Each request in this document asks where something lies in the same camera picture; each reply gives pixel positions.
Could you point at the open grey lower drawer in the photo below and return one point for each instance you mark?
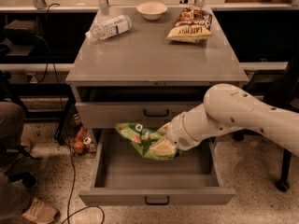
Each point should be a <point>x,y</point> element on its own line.
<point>122,177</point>

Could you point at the black box on shelf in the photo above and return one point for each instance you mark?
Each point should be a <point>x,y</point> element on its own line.
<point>21,32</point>

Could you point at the white bowl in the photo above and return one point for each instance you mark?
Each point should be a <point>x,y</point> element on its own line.
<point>152,11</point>

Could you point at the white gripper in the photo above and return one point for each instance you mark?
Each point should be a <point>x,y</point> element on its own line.
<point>177,132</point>

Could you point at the orange soda can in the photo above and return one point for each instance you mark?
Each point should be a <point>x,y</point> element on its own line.
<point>81,147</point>

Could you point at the black stand with wheel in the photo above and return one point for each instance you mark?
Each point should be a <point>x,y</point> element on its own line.
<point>280,94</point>

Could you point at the closed grey upper drawer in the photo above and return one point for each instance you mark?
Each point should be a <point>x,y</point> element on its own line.
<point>101,115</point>

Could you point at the clear plastic water bottle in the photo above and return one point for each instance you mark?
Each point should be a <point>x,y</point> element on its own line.
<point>103,30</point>

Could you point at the black office chair base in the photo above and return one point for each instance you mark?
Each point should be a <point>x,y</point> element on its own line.
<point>24,176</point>

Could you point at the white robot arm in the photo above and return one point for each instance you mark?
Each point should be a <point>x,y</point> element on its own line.
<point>226,109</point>

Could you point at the brown chip bag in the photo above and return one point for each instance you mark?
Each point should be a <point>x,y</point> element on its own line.
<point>192,26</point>

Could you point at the tan shoe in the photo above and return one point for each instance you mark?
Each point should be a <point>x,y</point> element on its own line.
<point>40,212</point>

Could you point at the person leg grey trousers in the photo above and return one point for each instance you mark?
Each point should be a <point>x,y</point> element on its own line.
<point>13,201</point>

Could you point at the white power outlet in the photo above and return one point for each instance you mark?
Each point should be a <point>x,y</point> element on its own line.
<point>31,77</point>

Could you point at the grey drawer cabinet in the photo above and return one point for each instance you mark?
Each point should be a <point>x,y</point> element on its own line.
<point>142,65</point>

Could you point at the green rice chip bag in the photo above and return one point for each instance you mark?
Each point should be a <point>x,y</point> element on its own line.
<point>142,138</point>

